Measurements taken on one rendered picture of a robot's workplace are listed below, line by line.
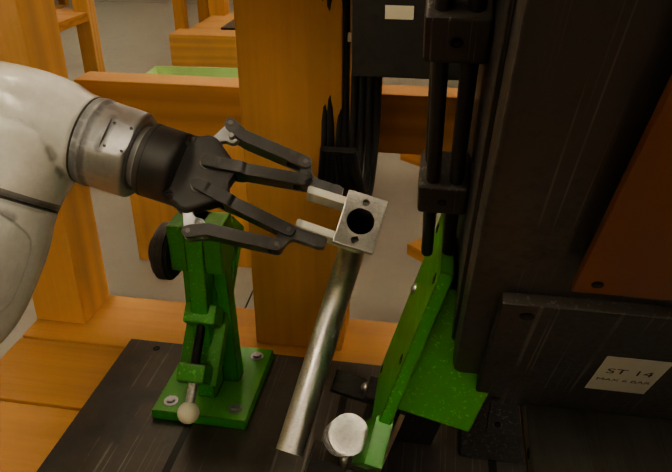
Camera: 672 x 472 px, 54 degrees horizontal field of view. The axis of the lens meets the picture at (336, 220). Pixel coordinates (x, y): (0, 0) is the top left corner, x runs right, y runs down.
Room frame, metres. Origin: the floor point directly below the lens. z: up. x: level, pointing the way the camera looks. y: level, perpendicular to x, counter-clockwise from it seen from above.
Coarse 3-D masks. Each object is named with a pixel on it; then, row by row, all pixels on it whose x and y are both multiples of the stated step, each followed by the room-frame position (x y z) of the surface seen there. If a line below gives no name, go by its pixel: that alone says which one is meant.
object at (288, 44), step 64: (0, 0) 0.90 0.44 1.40; (256, 0) 0.84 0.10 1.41; (320, 0) 0.83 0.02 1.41; (64, 64) 0.98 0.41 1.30; (256, 64) 0.85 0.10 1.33; (320, 64) 0.83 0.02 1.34; (256, 128) 0.85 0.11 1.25; (320, 128) 0.83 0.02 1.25; (256, 192) 0.85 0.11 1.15; (64, 256) 0.90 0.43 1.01; (256, 256) 0.85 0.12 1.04; (320, 256) 0.83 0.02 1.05; (64, 320) 0.90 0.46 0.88; (256, 320) 0.85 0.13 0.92
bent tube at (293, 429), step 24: (360, 216) 0.59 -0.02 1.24; (336, 240) 0.55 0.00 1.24; (360, 240) 0.55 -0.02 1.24; (336, 264) 0.63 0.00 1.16; (360, 264) 0.63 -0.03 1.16; (336, 288) 0.62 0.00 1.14; (336, 312) 0.61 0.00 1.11; (312, 336) 0.59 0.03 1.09; (336, 336) 0.59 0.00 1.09; (312, 360) 0.57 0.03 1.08; (312, 384) 0.55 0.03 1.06; (288, 408) 0.54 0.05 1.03; (312, 408) 0.53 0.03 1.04; (288, 432) 0.51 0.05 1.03
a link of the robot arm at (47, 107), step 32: (0, 64) 0.64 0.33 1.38; (0, 96) 0.60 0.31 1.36; (32, 96) 0.60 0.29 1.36; (64, 96) 0.61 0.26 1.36; (96, 96) 0.64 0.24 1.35; (0, 128) 0.58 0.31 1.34; (32, 128) 0.58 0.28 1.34; (64, 128) 0.59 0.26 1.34; (0, 160) 0.57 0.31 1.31; (32, 160) 0.57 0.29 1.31; (64, 160) 0.58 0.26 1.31; (0, 192) 0.56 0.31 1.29; (32, 192) 0.57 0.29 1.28; (64, 192) 0.60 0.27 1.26
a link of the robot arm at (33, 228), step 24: (0, 216) 0.54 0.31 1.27; (24, 216) 0.56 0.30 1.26; (48, 216) 0.58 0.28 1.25; (0, 240) 0.52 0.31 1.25; (24, 240) 0.54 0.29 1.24; (48, 240) 0.58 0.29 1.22; (0, 264) 0.51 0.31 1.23; (24, 264) 0.54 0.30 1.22; (0, 288) 0.51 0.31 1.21; (24, 288) 0.54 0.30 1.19; (0, 312) 0.51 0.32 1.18; (0, 336) 0.51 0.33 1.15
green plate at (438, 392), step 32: (448, 256) 0.46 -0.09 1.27; (416, 288) 0.52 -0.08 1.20; (448, 288) 0.43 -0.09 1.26; (416, 320) 0.45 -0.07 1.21; (448, 320) 0.45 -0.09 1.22; (416, 352) 0.44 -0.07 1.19; (448, 352) 0.44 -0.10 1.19; (384, 384) 0.49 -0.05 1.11; (416, 384) 0.45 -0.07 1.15; (448, 384) 0.44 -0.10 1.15; (384, 416) 0.44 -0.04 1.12; (448, 416) 0.44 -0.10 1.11
